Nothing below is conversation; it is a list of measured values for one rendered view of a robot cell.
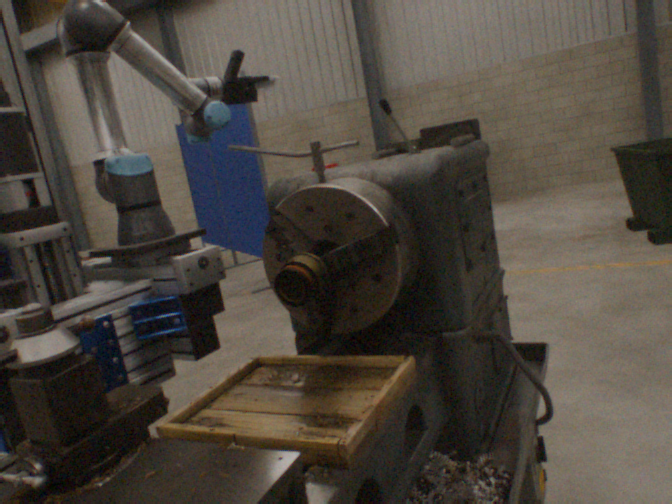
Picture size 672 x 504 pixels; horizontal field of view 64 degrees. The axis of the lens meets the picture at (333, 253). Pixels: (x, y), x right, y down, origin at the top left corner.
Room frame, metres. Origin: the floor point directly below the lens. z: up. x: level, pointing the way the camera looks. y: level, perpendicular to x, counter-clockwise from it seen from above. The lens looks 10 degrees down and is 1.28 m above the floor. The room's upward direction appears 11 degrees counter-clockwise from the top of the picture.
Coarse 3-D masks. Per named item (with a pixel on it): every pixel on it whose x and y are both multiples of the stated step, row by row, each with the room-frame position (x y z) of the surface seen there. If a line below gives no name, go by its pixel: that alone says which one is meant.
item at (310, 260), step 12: (300, 252) 0.99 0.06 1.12; (288, 264) 0.97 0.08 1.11; (300, 264) 0.95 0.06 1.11; (312, 264) 0.96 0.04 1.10; (324, 264) 0.97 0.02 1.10; (276, 276) 0.95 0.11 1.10; (288, 276) 0.98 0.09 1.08; (300, 276) 0.93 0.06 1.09; (312, 276) 0.94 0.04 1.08; (324, 276) 0.97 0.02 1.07; (276, 288) 0.95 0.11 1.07; (288, 288) 0.97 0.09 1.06; (300, 288) 0.99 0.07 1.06; (312, 288) 0.93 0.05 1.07; (324, 288) 0.98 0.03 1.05; (288, 300) 0.95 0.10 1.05; (300, 300) 0.94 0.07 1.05
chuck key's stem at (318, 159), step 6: (312, 144) 1.10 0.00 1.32; (318, 144) 1.11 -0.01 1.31; (312, 150) 1.11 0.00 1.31; (318, 150) 1.10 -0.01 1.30; (312, 156) 1.11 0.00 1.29; (318, 156) 1.10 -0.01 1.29; (318, 162) 1.10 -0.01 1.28; (318, 168) 1.10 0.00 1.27; (324, 168) 1.11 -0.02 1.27; (318, 174) 1.11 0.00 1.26; (324, 180) 1.11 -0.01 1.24
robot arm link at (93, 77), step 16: (64, 32) 1.50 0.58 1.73; (64, 48) 1.53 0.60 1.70; (80, 48) 1.51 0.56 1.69; (96, 48) 1.53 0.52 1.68; (80, 64) 1.53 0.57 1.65; (96, 64) 1.53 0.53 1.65; (80, 80) 1.53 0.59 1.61; (96, 80) 1.53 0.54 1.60; (96, 96) 1.52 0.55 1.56; (112, 96) 1.56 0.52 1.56; (96, 112) 1.52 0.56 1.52; (112, 112) 1.54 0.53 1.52; (96, 128) 1.53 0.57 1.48; (112, 128) 1.53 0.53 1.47; (96, 144) 1.53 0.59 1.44; (112, 144) 1.53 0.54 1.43; (96, 160) 1.52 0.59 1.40; (96, 176) 1.54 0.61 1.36
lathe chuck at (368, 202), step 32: (320, 192) 1.07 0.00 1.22; (352, 192) 1.04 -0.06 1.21; (320, 224) 1.07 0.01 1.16; (352, 224) 1.04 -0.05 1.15; (384, 224) 1.01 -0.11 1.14; (320, 256) 1.15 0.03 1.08; (384, 256) 1.01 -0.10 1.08; (352, 288) 1.05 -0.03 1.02; (384, 288) 1.02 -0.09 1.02; (352, 320) 1.06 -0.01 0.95
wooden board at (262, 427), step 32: (224, 384) 0.98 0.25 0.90; (256, 384) 0.99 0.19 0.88; (288, 384) 0.96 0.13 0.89; (320, 384) 0.93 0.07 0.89; (352, 384) 0.90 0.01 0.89; (192, 416) 0.89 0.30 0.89; (224, 416) 0.87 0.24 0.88; (256, 416) 0.85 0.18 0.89; (288, 416) 0.83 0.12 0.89; (320, 416) 0.81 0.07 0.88; (352, 416) 0.78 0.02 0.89; (384, 416) 0.79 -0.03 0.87; (288, 448) 0.72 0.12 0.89; (320, 448) 0.69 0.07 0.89; (352, 448) 0.68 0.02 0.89
